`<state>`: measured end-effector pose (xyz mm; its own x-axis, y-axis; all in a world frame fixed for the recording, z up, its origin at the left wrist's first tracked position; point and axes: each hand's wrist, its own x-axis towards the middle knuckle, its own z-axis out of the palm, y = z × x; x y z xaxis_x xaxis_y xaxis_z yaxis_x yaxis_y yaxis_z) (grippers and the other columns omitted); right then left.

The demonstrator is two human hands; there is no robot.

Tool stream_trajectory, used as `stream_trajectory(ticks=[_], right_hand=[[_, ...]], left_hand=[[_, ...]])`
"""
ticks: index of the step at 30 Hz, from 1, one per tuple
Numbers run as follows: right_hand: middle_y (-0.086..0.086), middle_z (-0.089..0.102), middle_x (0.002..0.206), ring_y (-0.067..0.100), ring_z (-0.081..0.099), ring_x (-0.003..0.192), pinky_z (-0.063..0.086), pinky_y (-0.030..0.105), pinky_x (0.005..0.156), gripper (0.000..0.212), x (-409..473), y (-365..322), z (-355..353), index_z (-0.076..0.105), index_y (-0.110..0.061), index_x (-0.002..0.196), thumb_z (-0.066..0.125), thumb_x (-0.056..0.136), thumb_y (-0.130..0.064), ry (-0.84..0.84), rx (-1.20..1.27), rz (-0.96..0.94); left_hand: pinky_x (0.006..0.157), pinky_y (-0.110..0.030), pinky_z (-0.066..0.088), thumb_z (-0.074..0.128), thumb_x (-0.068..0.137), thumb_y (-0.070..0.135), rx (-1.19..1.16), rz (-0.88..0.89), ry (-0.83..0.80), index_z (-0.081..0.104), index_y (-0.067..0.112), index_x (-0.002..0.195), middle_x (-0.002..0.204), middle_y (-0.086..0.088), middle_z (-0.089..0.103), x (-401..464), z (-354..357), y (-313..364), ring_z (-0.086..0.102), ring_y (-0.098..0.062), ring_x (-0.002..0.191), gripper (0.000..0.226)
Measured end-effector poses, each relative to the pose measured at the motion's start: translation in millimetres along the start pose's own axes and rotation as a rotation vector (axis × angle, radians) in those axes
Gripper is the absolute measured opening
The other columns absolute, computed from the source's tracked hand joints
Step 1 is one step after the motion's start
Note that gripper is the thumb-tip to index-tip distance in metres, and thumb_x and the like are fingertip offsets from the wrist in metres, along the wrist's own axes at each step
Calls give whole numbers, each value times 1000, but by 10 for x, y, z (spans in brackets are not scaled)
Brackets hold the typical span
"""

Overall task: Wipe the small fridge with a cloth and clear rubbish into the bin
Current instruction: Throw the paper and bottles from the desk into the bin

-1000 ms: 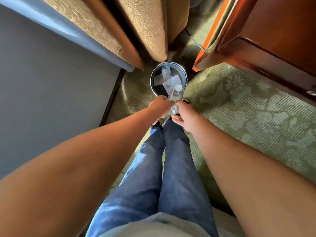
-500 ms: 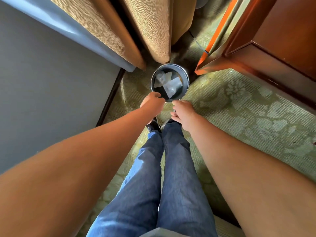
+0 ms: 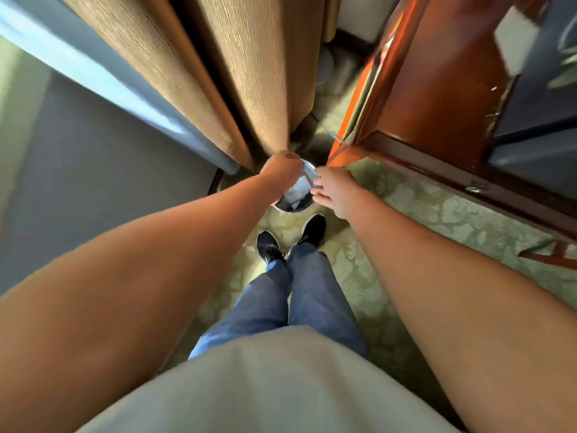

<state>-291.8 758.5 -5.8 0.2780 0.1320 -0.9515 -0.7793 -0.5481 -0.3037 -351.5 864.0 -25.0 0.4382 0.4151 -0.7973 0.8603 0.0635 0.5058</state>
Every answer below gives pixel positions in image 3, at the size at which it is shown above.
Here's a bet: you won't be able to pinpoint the person's left forearm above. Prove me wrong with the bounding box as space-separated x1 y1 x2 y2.
0 173 285 433

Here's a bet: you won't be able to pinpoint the person's right forearm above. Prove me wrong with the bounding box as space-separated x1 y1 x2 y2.
349 198 577 433

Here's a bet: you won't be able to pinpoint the grey mini fridge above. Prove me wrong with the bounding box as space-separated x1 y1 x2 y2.
489 0 577 201

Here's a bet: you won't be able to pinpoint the grey metal lamp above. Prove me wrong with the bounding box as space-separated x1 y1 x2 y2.
315 45 337 86

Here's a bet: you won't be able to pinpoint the white sheer curtain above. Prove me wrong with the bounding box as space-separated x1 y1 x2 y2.
0 0 240 176

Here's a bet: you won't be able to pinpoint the person's legs in blue jeans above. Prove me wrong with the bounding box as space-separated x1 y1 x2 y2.
188 242 368 360

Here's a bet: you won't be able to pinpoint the brown curtain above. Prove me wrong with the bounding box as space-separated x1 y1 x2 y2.
56 0 343 170

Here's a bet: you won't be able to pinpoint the person's right hand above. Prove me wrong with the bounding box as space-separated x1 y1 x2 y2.
310 166 371 221

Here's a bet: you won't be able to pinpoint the person's right black shoe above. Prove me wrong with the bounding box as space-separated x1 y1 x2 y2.
295 213 327 248

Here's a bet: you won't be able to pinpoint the person's grey shirt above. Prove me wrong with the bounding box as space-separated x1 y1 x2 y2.
76 325 460 433

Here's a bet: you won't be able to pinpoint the person's left hand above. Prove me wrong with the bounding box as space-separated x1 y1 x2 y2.
259 150 305 206

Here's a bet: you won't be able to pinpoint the person's black shoe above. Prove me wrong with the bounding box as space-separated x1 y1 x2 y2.
295 213 327 248
255 230 285 265

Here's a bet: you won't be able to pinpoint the round metal trash bin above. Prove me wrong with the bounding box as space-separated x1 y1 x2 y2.
273 158 322 214

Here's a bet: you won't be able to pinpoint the person's left black shoe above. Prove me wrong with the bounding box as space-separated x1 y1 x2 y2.
255 230 285 265

